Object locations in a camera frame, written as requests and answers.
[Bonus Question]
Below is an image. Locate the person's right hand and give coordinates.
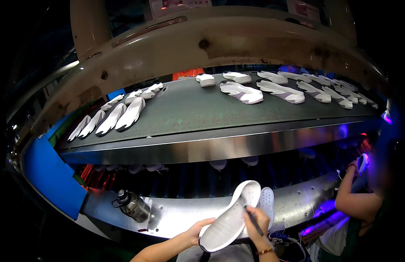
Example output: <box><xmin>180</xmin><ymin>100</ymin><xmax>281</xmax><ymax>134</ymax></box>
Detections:
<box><xmin>243</xmin><ymin>206</ymin><xmax>272</xmax><ymax>247</ymax></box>

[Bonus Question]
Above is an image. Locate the person's left hand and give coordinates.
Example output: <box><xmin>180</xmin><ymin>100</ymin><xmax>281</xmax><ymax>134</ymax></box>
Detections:
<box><xmin>185</xmin><ymin>218</ymin><xmax>217</xmax><ymax>247</ymax></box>

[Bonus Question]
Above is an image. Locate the black pen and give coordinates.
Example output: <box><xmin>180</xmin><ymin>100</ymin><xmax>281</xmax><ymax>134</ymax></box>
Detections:
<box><xmin>245</xmin><ymin>206</ymin><xmax>265</xmax><ymax>237</ymax></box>

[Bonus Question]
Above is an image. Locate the white shoe sole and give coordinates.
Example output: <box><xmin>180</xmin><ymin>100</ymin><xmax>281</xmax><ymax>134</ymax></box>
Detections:
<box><xmin>198</xmin><ymin>180</ymin><xmax>262</xmax><ymax>253</ymax></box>

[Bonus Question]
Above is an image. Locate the white perforated shoe insole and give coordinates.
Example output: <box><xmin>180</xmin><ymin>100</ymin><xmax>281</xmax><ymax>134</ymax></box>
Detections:
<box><xmin>259</xmin><ymin>187</ymin><xmax>275</xmax><ymax>230</ymax></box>

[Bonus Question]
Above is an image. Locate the person's body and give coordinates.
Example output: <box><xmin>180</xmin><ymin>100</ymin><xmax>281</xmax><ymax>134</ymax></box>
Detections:
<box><xmin>176</xmin><ymin>243</ymin><xmax>259</xmax><ymax>262</ymax></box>

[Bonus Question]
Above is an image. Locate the row of pale shoes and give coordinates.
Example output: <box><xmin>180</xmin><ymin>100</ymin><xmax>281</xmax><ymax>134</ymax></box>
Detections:
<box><xmin>94</xmin><ymin>147</ymin><xmax>317</xmax><ymax>174</ymax></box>

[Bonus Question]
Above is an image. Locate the purple lamp strip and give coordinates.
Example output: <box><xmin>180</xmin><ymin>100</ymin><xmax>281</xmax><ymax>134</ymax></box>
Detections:
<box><xmin>299</xmin><ymin>200</ymin><xmax>351</xmax><ymax>244</ymax></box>

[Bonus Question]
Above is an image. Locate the steel work ledge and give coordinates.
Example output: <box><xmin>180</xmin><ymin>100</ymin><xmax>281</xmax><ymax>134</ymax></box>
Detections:
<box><xmin>81</xmin><ymin>170</ymin><xmax>353</xmax><ymax>240</ymax></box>

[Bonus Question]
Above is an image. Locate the steel belt rim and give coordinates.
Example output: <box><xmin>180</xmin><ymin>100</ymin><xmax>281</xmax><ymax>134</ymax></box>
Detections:
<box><xmin>58</xmin><ymin>117</ymin><xmax>383</xmax><ymax>165</ymax></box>

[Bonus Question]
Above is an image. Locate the white shoe with purple glow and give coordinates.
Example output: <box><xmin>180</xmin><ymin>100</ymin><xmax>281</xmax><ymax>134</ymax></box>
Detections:
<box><xmin>357</xmin><ymin>153</ymin><xmax>370</xmax><ymax>175</ymax></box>

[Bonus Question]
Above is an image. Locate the green conveyor belt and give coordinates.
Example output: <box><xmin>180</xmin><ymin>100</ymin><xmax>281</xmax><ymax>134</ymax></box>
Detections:
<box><xmin>55</xmin><ymin>73</ymin><xmax>383</xmax><ymax>152</ymax></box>

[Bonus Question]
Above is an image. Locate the row of white grey shoes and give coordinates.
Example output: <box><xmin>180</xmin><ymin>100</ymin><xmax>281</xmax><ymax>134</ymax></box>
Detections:
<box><xmin>67</xmin><ymin>82</ymin><xmax>164</xmax><ymax>143</ymax></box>
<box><xmin>196</xmin><ymin>70</ymin><xmax>379</xmax><ymax>110</ymax></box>

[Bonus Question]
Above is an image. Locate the dark water bottle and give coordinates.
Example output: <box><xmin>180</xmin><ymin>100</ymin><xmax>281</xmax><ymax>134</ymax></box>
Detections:
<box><xmin>111</xmin><ymin>189</ymin><xmax>151</xmax><ymax>223</ymax></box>

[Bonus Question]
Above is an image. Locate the orange crate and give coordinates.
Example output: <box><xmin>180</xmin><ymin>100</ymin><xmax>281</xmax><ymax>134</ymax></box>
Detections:
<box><xmin>172</xmin><ymin>67</ymin><xmax>206</xmax><ymax>81</ymax></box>

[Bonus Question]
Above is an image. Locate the cream machine hood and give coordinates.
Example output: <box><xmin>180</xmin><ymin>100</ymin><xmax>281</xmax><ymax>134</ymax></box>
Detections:
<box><xmin>6</xmin><ymin>0</ymin><xmax>390</xmax><ymax>138</ymax></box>

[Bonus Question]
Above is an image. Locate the paper notice sheet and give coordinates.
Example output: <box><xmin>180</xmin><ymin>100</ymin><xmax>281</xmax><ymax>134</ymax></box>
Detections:
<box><xmin>286</xmin><ymin>0</ymin><xmax>321</xmax><ymax>24</ymax></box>

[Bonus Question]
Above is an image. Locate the blue side panel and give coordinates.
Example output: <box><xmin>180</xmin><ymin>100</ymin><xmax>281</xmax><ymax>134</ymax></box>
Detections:
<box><xmin>23</xmin><ymin>134</ymin><xmax>88</xmax><ymax>221</ymax></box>

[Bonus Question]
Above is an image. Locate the tangle of cables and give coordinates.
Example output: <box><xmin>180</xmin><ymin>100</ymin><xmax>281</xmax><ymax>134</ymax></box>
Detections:
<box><xmin>268</xmin><ymin>229</ymin><xmax>308</xmax><ymax>262</ymax></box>

